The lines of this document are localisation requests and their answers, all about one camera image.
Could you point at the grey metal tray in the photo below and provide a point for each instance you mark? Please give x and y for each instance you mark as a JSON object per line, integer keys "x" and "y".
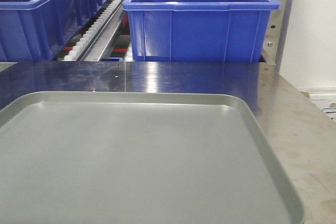
{"x": 117, "y": 157}

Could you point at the white roller conveyor rail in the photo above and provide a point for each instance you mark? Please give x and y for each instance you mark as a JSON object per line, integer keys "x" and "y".
{"x": 89, "y": 37}

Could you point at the left blue plastic bin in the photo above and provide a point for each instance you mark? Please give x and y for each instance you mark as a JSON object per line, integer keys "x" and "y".
{"x": 39, "y": 29}

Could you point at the blue plastic bin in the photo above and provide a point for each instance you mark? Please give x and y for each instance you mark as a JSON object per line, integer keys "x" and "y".
{"x": 39, "y": 29}
{"x": 198, "y": 30}

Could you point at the right blue plastic bin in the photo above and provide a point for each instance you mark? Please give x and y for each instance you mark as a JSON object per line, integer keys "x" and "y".
{"x": 198, "y": 30}

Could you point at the perforated metal shelf post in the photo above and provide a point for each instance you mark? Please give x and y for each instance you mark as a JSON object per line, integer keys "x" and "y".
{"x": 275, "y": 39}

